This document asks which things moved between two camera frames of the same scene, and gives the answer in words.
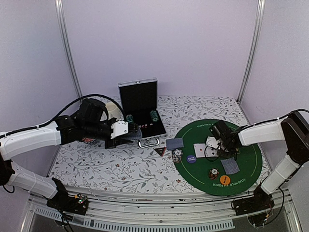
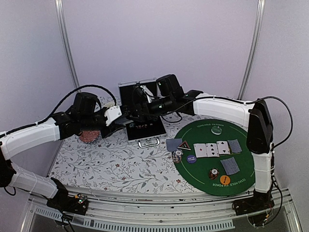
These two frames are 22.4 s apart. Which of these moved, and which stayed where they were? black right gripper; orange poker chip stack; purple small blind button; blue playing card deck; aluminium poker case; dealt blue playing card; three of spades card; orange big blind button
Moved: black right gripper; blue playing card deck
Stayed: dealt blue playing card; purple small blind button; three of spades card; aluminium poker case; orange big blind button; orange poker chip stack
